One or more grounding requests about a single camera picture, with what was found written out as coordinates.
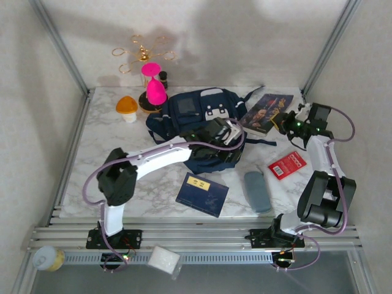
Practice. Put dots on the dark book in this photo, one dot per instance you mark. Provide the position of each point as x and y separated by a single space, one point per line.
260 113

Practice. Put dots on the navy blue backpack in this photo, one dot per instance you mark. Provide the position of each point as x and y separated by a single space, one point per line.
190 113

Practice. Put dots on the red package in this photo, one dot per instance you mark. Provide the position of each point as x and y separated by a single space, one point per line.
288 165

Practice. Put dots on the blue booklet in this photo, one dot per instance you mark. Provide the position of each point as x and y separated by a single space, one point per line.
202 199

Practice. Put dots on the grey pencil case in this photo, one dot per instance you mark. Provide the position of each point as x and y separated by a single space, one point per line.
257 191

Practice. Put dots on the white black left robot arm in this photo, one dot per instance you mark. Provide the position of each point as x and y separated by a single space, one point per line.
159 156

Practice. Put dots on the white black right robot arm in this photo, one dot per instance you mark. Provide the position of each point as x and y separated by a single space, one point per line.
321 156

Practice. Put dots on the pink goblet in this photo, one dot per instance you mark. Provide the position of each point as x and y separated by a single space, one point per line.
156 92

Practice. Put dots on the small dark bottle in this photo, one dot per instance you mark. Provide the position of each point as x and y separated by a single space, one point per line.
163 80

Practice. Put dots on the orange mushroom-shaped container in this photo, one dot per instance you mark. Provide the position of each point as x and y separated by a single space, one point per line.
126 105

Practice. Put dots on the white plastic packet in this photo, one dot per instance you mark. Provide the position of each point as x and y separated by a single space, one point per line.
163 258

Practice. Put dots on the tape roll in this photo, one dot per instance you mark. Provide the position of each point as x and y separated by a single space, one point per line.
49 258

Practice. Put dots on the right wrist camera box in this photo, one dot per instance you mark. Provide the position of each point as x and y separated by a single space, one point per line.
320 113

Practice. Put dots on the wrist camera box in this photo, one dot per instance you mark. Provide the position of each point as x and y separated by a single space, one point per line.
320 113
218 127

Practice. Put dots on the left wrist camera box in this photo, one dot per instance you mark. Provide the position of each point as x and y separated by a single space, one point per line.
218 127

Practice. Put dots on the aluminium rail frame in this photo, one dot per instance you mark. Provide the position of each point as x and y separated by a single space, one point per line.
196 235

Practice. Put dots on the aluminium frame post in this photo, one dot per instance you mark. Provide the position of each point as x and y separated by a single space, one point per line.
58 43
332 43

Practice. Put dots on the aluminium side rail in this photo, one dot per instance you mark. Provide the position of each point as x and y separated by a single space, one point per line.
72 147

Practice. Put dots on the aluminium frame strut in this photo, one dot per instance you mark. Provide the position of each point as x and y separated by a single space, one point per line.
364 272
23 278

